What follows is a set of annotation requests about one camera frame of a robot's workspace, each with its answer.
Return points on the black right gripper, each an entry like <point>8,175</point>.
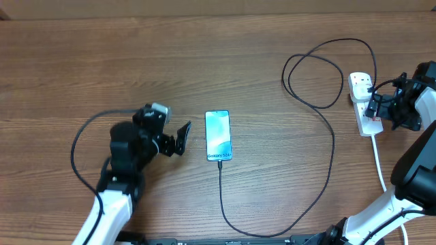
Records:
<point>383,112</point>

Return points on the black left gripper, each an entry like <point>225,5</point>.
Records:
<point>168,147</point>

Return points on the blue Galaxy smartphone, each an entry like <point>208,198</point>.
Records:
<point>218,135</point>

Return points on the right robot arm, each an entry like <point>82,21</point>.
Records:
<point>412,193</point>

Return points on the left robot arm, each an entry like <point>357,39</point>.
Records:
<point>133,145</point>

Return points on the white charger plug adapter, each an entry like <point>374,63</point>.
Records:
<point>360,92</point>

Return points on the white power strip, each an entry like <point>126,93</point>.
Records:
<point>367,126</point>

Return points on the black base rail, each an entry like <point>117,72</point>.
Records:
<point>231,241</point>

